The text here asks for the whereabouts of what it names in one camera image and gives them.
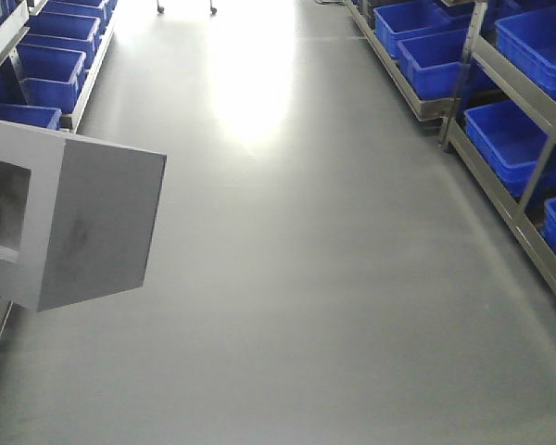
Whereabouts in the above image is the gray hollow cube base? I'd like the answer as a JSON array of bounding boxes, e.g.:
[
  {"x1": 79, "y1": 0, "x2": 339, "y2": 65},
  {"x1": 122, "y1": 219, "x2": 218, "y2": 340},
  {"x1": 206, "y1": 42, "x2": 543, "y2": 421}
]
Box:
[{"x1": 0, "y1": 121, "x2": 167, "y2": 312}]

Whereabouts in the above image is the blue bin left shelf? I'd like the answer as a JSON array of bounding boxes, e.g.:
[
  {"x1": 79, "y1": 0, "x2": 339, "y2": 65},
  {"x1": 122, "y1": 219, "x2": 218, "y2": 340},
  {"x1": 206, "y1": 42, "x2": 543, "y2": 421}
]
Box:
[
  {"x1": 17, "y1": 44, "x2": 86, "y2": 84},
  {"x1": 22, "y1": 78, "x2": 83, "y2": 114}
]

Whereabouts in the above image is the blue bin shelf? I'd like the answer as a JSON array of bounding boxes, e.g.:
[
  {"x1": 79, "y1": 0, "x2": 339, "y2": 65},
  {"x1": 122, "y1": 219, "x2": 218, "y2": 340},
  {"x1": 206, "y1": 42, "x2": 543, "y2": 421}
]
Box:
[
  {"x1": 464, "y1": 100, "x2": 548, "y2": 197},
  {"x1": 17, "y1": 44, "x2": 86, "y2": 84},
  {"x1": 22, "y1": 78, "x2": 83, "y2": 114},
  {"x1": 495, "y1": 1, "x2": 556, "y2": 101},
  {"x1": 397, "y1": 26, "x2": 497, "y2": 100}
]

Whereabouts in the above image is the blue bin right shelf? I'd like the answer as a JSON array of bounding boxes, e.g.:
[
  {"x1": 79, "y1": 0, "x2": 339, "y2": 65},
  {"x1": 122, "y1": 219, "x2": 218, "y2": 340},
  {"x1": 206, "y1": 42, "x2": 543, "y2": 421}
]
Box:
[
  {"x1": 495, "y1": 1, "x2": 556, "y2": 101},
  {"x1": 397, "y1": 26, "x2": 497, "y2": 100},
  {"x1": 464, "y1": 100, "x2": 548, "y2": 197}
]

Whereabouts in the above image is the left steel shelf rack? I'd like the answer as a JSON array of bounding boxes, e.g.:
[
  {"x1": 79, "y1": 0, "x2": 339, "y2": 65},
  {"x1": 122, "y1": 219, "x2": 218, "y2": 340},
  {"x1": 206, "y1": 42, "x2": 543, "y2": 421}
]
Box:
[{"x1": 0, "y1": 0, "x2": 120, "y2": 386}]

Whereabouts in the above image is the steel shelf rack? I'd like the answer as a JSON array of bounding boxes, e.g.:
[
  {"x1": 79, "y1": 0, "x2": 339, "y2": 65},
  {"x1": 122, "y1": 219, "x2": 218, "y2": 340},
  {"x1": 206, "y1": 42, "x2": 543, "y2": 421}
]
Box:
[
  {"x1": 347, "y1": 1, "x2": 556, "y2": 296},
  {"x1": 0, "y1": 0, "x2": 120, "y2": 386}
]

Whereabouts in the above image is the right steel shelf rack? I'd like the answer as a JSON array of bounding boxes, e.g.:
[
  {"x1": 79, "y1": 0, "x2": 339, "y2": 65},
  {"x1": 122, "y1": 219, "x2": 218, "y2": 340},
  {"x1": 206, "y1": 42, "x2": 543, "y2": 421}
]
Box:
[{"x1": 347, "y1": 1, "x2": 556, "y2": 296}]

